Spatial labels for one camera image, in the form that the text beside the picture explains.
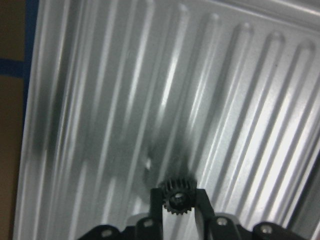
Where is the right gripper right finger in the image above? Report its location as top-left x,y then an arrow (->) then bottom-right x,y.
194,188 -> 240,240

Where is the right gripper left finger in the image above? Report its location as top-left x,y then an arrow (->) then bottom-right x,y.
134,188 -> 164,240

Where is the silver metal tray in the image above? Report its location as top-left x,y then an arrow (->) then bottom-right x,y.
13,0 -> 320,240

